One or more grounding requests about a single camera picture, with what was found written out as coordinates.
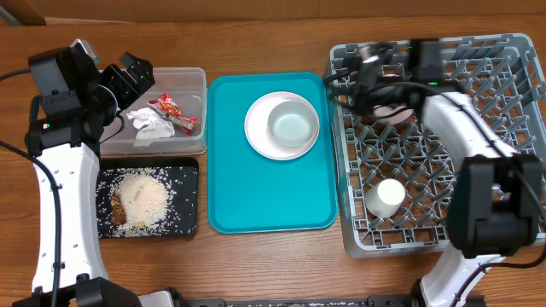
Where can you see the brown food piece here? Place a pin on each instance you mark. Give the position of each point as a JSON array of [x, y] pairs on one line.
[[118, 211]]

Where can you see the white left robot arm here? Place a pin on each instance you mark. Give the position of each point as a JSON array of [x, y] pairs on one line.
[[65, 152]]

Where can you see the teal plastic tray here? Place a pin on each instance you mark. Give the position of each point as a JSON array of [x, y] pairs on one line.
[[249, 193]]

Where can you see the pink round plate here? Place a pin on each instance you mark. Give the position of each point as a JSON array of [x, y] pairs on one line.
[[256, 127]]

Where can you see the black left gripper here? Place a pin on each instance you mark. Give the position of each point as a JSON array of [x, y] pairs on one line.
[[114, 76]]

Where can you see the cream plastic cup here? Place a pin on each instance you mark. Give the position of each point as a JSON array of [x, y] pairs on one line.
[[385, 198]]

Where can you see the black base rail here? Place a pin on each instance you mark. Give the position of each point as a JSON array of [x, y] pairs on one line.
[[171, 297]]

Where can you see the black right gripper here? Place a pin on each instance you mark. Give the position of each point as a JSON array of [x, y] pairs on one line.
[[356, 95]]

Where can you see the grey dishwasher rack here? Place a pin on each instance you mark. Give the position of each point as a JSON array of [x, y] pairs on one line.
[[504, 78]]

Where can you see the pile of white rice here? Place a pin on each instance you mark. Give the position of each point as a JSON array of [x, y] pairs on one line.
[[143, 198]]

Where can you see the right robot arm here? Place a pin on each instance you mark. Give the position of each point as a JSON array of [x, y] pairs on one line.
[[497, 204]]

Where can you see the white tissue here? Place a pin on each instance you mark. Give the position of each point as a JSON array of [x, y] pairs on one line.
[[150, 125]]

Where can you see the clear plastic bin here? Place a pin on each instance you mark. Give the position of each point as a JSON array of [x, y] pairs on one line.
[[187, 88]]

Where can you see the black tray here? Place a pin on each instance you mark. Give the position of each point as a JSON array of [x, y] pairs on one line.
[[187, 204]]

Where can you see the red snack wrapper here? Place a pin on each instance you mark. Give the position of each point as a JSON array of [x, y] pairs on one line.
[[167, 108]]

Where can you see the grey-white bowl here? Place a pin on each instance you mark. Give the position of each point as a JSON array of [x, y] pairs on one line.
[[293, 123]]

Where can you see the metal frame post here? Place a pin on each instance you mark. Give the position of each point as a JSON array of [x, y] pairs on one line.
[[8, 18]]

